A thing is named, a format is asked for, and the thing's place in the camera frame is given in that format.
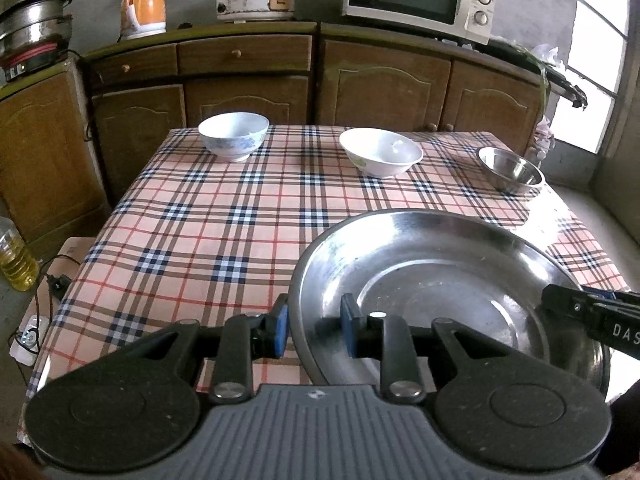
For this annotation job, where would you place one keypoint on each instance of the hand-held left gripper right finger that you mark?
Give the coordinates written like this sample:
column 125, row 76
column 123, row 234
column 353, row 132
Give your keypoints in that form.
column 349, row 325

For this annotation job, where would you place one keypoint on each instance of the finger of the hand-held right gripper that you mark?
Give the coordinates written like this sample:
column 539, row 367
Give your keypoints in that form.
column 562, row 300

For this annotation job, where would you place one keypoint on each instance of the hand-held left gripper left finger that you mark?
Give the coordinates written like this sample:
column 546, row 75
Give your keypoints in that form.
column 282, row 330

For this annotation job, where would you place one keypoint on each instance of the large steel plate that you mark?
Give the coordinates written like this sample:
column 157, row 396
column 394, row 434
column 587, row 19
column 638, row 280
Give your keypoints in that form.
column 440, row 270

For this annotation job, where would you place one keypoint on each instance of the steel bowl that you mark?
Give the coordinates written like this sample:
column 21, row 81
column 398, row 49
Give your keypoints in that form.
column 510, row 172

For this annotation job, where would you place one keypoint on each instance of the wide white bowl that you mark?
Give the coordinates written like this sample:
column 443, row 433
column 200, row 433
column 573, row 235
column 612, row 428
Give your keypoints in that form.
column 380, row 155

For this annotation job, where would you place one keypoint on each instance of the blue patterned white bowl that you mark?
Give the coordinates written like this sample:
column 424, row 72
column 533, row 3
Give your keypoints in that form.
column 232, row 135

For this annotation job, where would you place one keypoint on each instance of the plaid tablecloth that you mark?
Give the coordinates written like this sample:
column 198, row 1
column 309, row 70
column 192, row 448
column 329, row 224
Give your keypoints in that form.
column 200, row 240

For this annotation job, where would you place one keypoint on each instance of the pink cloth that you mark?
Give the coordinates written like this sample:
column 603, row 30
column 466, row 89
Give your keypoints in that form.
column 544, row 135

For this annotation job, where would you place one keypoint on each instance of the black tray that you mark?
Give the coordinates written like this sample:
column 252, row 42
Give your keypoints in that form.
column 560, row 80

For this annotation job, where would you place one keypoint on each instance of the flat cardboard box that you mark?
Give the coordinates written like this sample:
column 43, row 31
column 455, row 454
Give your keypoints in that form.
column 75, row 255

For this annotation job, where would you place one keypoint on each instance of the black plug adapter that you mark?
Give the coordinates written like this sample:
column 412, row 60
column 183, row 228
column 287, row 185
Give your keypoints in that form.
column 59, row 282

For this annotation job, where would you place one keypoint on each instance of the window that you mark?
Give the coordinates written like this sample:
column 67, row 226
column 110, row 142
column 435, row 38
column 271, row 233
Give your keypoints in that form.
column 600, row 60

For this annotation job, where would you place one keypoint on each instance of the white plastic bag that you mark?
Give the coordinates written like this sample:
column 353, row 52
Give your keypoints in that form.
column 549, row 55

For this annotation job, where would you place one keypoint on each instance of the long wooden sideboard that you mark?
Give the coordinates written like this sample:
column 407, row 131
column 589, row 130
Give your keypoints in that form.
column 380, row 80

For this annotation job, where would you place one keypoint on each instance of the white power strip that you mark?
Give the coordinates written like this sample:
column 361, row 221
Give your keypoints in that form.
column 30, row 340

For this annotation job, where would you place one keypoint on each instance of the cooking oil bottle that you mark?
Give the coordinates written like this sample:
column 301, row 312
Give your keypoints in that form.
column 17, row 260

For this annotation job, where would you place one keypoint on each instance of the narrow wooden cabinet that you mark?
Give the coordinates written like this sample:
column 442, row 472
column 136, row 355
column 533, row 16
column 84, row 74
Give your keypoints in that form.
column 45, row 150

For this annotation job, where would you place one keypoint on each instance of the orange electric kettle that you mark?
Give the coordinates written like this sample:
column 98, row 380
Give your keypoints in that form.
column 145, row 5

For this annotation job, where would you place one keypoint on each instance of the red black induction cooker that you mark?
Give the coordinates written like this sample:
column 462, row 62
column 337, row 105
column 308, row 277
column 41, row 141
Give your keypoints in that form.
column 27, row 62

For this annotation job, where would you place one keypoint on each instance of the steel pot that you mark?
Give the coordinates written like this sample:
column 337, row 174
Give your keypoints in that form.
column 35, row 17

